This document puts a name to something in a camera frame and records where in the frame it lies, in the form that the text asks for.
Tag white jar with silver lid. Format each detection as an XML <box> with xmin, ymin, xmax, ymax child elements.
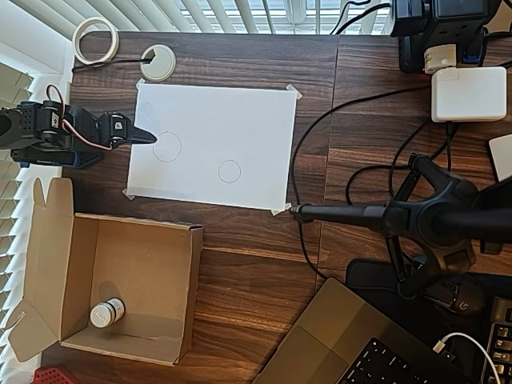
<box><xmin>90</xmin><ymin>298</ymin><xmax>126</xmax><ymax>330</ymax></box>

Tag open cardboard box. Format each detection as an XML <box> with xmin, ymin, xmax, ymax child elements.
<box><xmin>6</xmin><ymin>177</ymin><xmax>205</xmax><ymax>367</ymax></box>

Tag white paper sheet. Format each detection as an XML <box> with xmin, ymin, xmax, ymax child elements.
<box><xmin>126</xmin><ymin>82</ymin><xmax>298</xmax><ymax>211</ymax></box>

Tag masking tape roll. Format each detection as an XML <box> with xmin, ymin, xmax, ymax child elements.
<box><xmin>72</xmin><ymin>18</ymin><xmax>119</xmax><ymax>65</ymax></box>

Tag white vertical blinds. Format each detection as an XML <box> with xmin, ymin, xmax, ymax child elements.
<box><xmin>0</xmin><ymin>59</ymin><xmax>75</xmax><ymax>361</ymax></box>
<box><xmin>0</xmin><ymin>0</ymin><xmax>395</xmax><ymax>37</ymax></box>

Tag black mouse pad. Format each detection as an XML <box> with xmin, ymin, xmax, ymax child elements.
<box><xmin>345</xmin><ymin>258</ymin><xmax>512</xmax><ymax>384</ymax></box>

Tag grey laptop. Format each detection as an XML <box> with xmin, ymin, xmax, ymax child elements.
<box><xmin>251</xmin><ymin>278</ymin><xmax>475</xmax><ymax>384</ymax></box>

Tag cream round plug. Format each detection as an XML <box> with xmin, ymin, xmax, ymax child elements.
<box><xmin>422</xmin><ymin>43</ymin><xmax>458</xmax><ymax>75</ymax></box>

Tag black desktop device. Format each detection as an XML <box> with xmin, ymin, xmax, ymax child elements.
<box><xmin>390</xmin><ymin>0</ymin><xmax>501</xmax><ymax>39</ymax></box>

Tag white power adapter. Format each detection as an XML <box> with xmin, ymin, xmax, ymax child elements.
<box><xmin>430</xmin><ymin>66</ymin><xmax>508</xmax><ymax>123</ymax></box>

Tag blue plug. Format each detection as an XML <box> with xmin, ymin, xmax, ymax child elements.
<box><xmin>458</xmin><ymin>42</ymin><xmax>482</xmax><ymax>66</ymax></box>

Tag black computer mouse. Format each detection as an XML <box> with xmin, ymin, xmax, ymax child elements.
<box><xmin>434</xmin><ymin>274</ymin><xmax>487</xmax><ymax>315</ymax></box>

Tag grey flat device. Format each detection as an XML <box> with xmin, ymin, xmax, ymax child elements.
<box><xmin>487</xmin><ymin>134</ymin><xmax>512</xmax><ymax>183</ymax></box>

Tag black keyboard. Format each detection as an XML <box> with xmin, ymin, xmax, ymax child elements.
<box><xmin>485</xmin><ymin>295</ymin><xmax>512</xmax><ymax>384</ymax></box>

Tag white round cable grommet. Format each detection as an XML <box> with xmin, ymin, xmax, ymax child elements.
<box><xmin>139</xmin><ymin>45</ymin><xmax>177</xmax><ymax>82</ymax></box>

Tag thin black grommet cable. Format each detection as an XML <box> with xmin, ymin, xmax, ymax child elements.
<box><xmin>71</xmin><ymin>54</ymin><xmax>156</xmax><ymax>74</ymax></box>

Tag long black cable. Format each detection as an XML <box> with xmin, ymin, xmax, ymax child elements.
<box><xmin>288</xmin><ymin>85</ymin><xmax>435</xmax><ymax>281</ymax></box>

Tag black adapter cable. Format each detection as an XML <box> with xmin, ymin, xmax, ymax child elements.
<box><xmin>345</xmin><ymin>119</ymin><xmax>457</xmax><ymax>207</ymax></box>

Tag black camera tripod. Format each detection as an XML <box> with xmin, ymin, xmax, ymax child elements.
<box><xmin>287</xmin><ymin>154</ymin><xmax>512</xmax><ymax>301</ymax></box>

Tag white charging cable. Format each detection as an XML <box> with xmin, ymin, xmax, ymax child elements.
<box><xmin>434</xmin><ymin>331</ymin><xmax>503</xmax><ymax>384</ymax></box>

